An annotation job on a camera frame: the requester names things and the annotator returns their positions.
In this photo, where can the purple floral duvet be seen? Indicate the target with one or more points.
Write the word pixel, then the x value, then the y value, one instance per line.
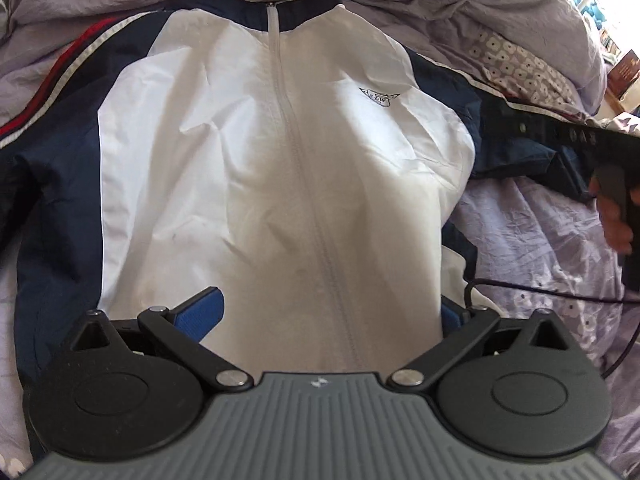
pixel 536 51

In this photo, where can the person's right hand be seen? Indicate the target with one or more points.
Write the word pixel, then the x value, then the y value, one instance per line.
pixel 617 233

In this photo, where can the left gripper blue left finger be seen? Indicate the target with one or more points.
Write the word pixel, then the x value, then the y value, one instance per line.
pixel 176 334

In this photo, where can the navy white track jacket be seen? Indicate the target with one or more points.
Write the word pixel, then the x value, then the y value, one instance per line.
pixel 291 154

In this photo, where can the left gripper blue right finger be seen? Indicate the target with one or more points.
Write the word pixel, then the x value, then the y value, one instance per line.
pixel 464 333

